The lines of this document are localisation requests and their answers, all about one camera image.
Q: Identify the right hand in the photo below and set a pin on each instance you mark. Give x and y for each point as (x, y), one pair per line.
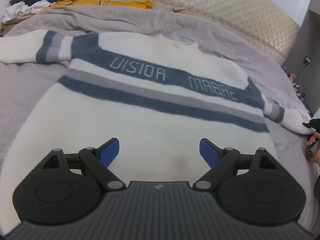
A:
(312, 140)

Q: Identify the brown cardboard box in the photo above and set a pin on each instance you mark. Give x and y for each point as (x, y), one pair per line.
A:
(5, 28)

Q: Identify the pink pillow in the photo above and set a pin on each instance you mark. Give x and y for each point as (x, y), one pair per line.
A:
(184, 11)

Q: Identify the wall charger with white cable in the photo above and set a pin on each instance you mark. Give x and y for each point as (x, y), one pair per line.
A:
(307, 62)

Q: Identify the grey wall cabinet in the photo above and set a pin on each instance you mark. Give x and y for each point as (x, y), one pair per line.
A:
(306, 44)

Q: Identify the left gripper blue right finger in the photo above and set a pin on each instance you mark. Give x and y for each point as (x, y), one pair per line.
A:
(221, 162)

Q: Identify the white sweater with blue stripes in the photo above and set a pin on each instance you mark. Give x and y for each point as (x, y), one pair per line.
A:
(158, 96)

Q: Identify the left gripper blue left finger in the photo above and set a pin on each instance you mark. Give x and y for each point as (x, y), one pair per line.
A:
(96, 162)

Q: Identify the cream quilted headboard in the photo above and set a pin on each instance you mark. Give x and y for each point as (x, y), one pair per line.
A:
(260, 22)

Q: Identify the white crumpled cloth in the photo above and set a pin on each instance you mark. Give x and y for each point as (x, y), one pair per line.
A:
(21, 9)

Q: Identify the grey bed cover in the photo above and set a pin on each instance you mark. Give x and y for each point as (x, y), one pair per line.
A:
(22, 87)

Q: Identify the yellow garment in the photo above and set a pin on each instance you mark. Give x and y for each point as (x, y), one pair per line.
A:
(144, 4)

